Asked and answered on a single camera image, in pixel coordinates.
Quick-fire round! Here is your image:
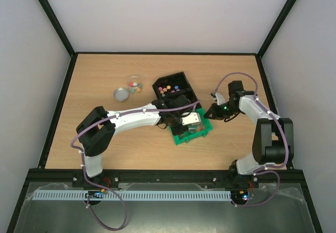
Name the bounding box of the clear plastic jar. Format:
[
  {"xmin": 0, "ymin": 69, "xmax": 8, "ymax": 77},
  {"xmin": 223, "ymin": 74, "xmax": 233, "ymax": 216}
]
[{"xmin": 127, "ymin": 76, "xmax": 143, "ymax": 93}]

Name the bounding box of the round metal lid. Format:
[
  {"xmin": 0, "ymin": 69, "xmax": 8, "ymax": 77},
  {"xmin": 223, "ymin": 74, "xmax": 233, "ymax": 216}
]
[{"xmin": 113, "ymin": 87, "xmax": 130, "ymax": 101}]

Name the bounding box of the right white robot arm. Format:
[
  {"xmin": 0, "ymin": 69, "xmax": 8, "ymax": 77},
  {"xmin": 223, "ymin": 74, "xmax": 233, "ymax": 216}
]
[{"xmin": 204, "ymin": 80, "xmax": 293, "ymax": 187}]

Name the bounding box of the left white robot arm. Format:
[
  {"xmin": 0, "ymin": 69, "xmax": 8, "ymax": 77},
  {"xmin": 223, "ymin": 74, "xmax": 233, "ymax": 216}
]
[{"xmin": 70, "ymin": 96, "xmax": 197, "ymax": 178}]

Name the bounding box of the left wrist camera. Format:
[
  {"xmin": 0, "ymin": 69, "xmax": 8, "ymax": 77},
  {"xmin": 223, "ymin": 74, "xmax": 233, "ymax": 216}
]
[{"xmin": 182, "ymin": 112, "xmax": 202, "ymax": 125}]

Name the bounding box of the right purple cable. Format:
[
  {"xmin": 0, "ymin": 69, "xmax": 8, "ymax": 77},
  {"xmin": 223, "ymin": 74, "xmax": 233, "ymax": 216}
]
[{"xmin": 214, "ymin": 72, "xmax": 289, "ymax": 208}]

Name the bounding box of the purple cable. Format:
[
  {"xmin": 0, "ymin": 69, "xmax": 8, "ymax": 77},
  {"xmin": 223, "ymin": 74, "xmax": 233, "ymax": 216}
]
[
  {"xmin": 70, "ymin": 99, "xmax": 202, "ymax": 230},
  {"xmin": 214, "ymin": 72, "xmax": 289, "ymax": 208}
]

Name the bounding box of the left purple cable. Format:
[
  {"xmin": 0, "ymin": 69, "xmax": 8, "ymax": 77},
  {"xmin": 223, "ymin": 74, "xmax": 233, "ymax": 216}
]
[{"xmin": 70, "ymin": 99, "xmax": 202, "ymax": 230}]

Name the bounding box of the light blue slotted duct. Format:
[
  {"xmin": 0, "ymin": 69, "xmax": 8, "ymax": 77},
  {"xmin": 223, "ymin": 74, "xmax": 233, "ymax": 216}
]
[{"xmin": 32, "ymin": 190, "xmax": 231, "ymax": 202}]

